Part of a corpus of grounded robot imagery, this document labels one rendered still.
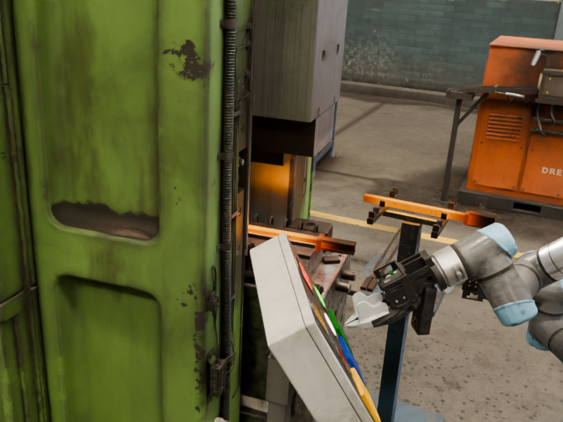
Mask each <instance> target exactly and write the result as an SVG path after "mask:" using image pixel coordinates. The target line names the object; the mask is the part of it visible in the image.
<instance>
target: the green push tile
mask: <svg viewBox="0 0 563 422"><path fill-rule="evenodd" d="M328 313H329V315H330V317H331V320H332V322H333V326H334V328H335V330H336V332H337V334H338V335H339V336H342V337H343V339H344V341H345V342H346V344H347V346H348V347H349V350H350V352H351V353H352V354H353V351H352V349H351V347H350V345H349V341H348V339H347V337H346V335H345V333H344V331H343V329H342V327H341V326H340V324H339V322H338V320H337V318H336V316H335V315H334V314H333V311H332V310H331V309H329V310H328ZM353 355H354V354H353Z"/></svg>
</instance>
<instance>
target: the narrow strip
mask: <svg viewBox="0 0 563 422"><path fill-rule="evenodd" d="M255 39H256V0H253V13H252V38H251V43H252V46H251V87H250V95H251V96H250V113H249V138H248V163H247V188H246V213H245V249H246V250H247V249H248V228H249V205H250V180H251V178H250V176H251V134H252V111H253V86H254V63H255Z"/></svg>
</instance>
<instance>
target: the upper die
mask: <svg viewBox="0 0 563 422"><path fill-rule="evenodd" d="M334 111H335V104H333V105H332V106H330V107H329V108H328V109H327V110H326V111H325V112H323V113H322V114H321V115H320V116H318V117H317V118H315V119H314V120H313V121H311V122H304V121H290V120H283V119H276V118H270V117H263V116H252V134H251V149H255V150H261V151H267V152H279V153H285V154H291V155H298V156H304V157H314V156H315V155H316V154H317V153H318V152H319V151H320V150H321V149H322V148H324V147H325V146H326V145H327V144H328V143H329V142H330V141H331V140H332V138H333V121H334Z"/></svg>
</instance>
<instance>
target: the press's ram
mask: <svg viewBox="0 0 563 422"><path fill-rule="evenodd" d="M347 7H348V0H256V39H255V63H254V86H253V111H252V115H253V116H263V117H270V118H276V119H283V120H290V121H304V122H311V121H313V120H314V119H315V118H317V117H318V116H320V115H321V114H322V113H323V112H325V111H326V110H327V109H328V108H329V107H330V106H332V105H333V104H334V103H336V102H337V101H338V100H339V95H340V85H341V75H342V66H343V47H344V37H345V27H346V17H347Z"/></svg>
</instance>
